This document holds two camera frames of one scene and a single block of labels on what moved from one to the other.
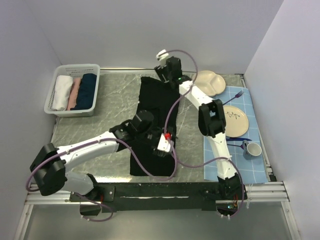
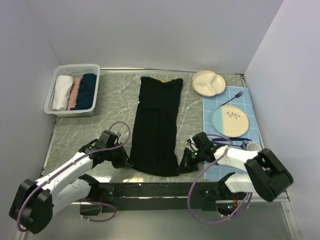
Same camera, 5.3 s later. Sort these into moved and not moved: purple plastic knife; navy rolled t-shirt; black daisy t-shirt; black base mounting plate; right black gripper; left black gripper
Moved: left black gripper; right black gripper
Not moved: black base mounting plate; purple plastic knife; black daisy t-shirt; navy rolled t-shirt
